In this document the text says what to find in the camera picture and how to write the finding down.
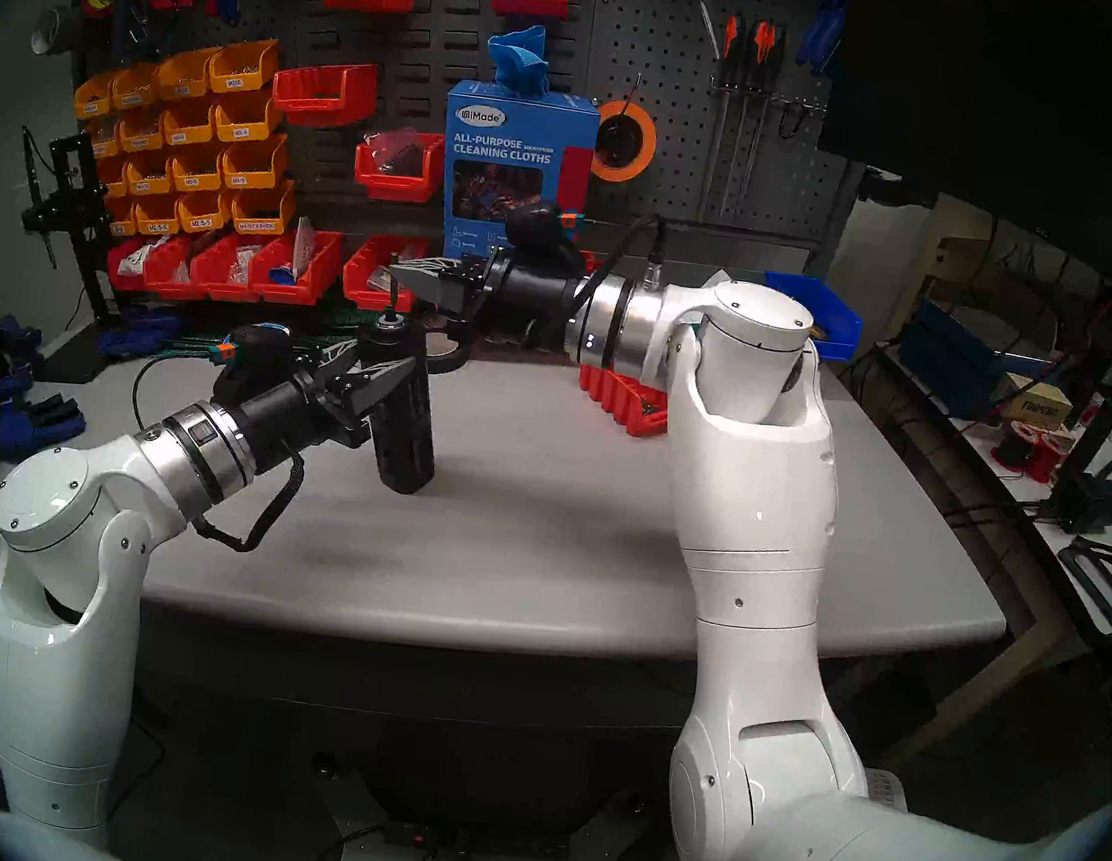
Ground dark grey pegboard back panel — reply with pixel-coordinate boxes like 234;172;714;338
52;0;867;258

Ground orange bin labelled M2.5-5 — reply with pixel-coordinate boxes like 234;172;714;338
173;186;237;237

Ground clear bag dark parts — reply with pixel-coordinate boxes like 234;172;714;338
364;125;427;178

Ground blue spring clamp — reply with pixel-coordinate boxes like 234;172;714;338
121;300;187;333
97;322;171;364

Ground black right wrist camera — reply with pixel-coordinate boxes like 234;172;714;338
501;197;583;271

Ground blue cleaning cloths box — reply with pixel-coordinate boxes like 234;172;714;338
433;78;604;277

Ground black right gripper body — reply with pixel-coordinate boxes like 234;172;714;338
474;245;597;357

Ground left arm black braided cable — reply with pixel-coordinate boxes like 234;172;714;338
188;439;308;559

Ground orange black handled screwdriver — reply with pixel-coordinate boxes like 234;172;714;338
699;12;748;222
718;17;777;225
732;21;790;226

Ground black metal stand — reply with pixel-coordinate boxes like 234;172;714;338
0;124;136;390

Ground orange bin labelled M3X5X4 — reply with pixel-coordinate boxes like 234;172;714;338
73;66;122;121

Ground black monitor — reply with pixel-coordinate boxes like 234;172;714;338
804;0;1112;323

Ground large blue plastic bin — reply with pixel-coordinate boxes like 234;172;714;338
757;271;868;365

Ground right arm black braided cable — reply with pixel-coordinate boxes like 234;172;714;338
570;204;673;294

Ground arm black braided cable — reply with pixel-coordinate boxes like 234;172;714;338
188;439;308;559
570;204;673;294

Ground small red wire spool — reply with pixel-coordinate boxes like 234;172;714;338
1022;431;1073;486
991;418;1040;472

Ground dark metal C-clamp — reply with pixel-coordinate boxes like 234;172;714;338
108;0;193;68

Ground orange bin labelled M3X8 BAD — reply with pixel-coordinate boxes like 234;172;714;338
110;58;167;114

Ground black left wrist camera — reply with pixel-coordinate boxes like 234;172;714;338
210;322;301;410

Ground green cutting mat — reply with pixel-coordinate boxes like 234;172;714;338
147;284;412;384

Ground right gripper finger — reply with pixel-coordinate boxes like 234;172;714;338
386;253;489;291
384;275;490;344

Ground blue handled pliers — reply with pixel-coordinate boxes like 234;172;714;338
794;0;848;80

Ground tall clear plastic bag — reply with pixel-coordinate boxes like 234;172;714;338
289;214;319;280

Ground orange bin labelled M4-0.7 HEX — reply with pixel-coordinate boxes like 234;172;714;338
229;175;299;239

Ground white air purifier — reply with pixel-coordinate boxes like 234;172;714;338
857;767;912;813

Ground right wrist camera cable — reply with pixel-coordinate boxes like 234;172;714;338
555;208;636;242

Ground blue microfiber cloth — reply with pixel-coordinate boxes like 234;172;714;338
483;21;557;100

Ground blue clamp black handles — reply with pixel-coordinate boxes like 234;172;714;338
0;386;89;463

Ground dark blue case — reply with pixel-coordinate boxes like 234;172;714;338
893;297;1067;430

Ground wooden side table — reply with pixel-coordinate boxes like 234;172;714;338
837;188;1112;792

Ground orange tape roll on pegboard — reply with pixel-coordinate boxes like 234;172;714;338
590;96;663;188

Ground purple handled scissors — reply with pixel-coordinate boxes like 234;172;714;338
673;0;728;60

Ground black power adapter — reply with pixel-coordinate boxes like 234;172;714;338
1045;463;1112;538

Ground orange bin labelled M4X4X6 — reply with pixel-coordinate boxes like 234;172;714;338
116;104;169;155

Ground orange bin labelled M3-4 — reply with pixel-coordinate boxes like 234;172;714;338
213;82;287;147

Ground orange bin labelled M3X6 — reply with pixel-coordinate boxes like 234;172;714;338
206;33;282;99

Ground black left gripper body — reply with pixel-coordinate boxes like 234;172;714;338
218;366;373;487

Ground orange bin labelled M2.5-6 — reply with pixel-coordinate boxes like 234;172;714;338
131;191;183;239

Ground orange bin labelled M3-8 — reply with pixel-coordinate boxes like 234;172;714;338
166;142;228;196

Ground orange bin labelled M3-12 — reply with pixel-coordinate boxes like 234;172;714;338
122;147;178;199

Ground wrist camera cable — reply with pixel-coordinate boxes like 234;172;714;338
129;333;236;438
555;208;636;242

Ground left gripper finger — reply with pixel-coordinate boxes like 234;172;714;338
318;347;421;453
310;331;382;386

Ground orange bin labelled M4-6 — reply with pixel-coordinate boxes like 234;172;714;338
160;94;222;151

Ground orange bin labelled M3-6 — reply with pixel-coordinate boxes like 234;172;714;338
219;129;292;193

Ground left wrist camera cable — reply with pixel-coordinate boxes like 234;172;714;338
129;333;236;438

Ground white plastic parts bag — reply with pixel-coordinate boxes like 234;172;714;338
116;231;170;280

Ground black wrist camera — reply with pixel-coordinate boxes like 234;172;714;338
210;322;301;410
501;197;583;271

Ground black power strip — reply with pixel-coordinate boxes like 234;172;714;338
384;817;572;861

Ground small cardboard box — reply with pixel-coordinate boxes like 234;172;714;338
987;371;1077;433

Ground grey duct tape roll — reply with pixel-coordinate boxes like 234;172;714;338
30;1;89;59

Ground black tape roll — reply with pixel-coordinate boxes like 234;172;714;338
420;329;474;378

